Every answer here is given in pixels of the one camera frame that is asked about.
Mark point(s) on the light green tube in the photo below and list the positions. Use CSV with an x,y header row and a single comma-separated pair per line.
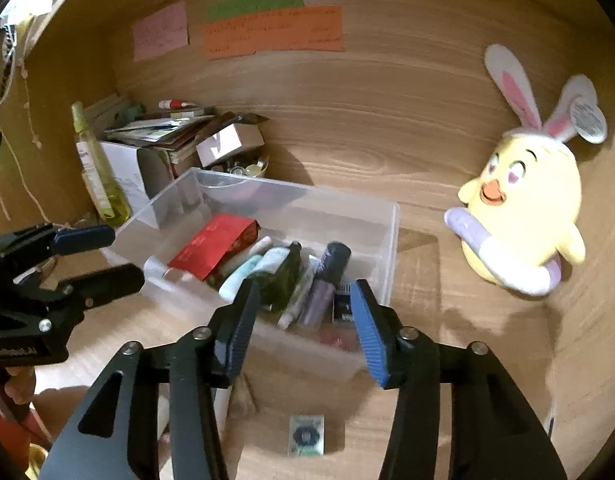
x,y
242,272

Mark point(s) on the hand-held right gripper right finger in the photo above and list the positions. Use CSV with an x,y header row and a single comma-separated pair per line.
x,y
370,330

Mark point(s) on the green sticky note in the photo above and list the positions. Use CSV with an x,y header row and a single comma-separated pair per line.
x,y
255,6

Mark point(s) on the green spray bottle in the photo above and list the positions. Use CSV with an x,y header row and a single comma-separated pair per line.
x,y
95,175

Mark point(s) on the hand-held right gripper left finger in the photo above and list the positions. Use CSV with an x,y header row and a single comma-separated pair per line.
x,y
237,330

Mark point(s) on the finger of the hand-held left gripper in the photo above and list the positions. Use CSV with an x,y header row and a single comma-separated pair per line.
x,y
107,280
82,240

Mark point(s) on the purple lipstick tube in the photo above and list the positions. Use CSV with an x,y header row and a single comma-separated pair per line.
x,y
327,270

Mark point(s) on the white paper box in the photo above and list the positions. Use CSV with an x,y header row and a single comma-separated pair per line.
x,y
125,170

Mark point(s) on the green square flower case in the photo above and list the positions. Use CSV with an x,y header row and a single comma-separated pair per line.
x,y
306,435

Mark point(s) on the blue staples box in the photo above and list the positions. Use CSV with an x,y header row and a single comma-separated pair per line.
x,y
343,305

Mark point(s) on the orange sticky note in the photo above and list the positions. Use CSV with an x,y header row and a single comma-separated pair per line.
x,y
272,35

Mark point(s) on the person's left hand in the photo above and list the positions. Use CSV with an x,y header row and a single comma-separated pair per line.
x,y
20,385

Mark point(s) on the small white bottle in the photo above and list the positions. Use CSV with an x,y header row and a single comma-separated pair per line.
x,y
157,266

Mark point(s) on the red and white marker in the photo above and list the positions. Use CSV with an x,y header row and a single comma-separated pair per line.
x,y
177,104

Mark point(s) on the pink sticky note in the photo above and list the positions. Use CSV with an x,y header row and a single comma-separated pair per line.
x,y
160,30

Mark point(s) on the red foil packet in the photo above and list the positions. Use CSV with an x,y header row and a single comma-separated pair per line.
x,y
207,245

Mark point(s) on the yellow chick plush toy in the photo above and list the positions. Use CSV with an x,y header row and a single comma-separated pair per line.
x,y
527,200

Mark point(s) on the glass bowl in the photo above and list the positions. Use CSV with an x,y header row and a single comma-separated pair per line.
x,y
240,166

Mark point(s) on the clear rectangular block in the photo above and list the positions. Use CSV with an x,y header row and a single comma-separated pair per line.
x,y
243,397

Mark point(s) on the clear plastic storage bin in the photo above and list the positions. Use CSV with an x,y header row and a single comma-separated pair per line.
x,y
312,210

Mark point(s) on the black binder clip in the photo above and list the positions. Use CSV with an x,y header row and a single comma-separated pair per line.
x,y
247,119

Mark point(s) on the small white cardboard box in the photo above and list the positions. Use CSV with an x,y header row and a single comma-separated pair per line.
x,y
227,142

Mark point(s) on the white ointment tube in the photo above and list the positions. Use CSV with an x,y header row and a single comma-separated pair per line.
x,y
295,305

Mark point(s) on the yellow soft item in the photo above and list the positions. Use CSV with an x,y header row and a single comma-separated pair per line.
x,y
36,460

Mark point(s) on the dark green glass jar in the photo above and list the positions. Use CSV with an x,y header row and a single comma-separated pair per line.
x,y
282,275

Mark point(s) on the stack of books and papers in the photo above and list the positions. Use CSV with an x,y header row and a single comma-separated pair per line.
x,y
157,132

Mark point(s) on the red orange curved object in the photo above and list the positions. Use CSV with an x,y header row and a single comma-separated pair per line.
x,y
7,435

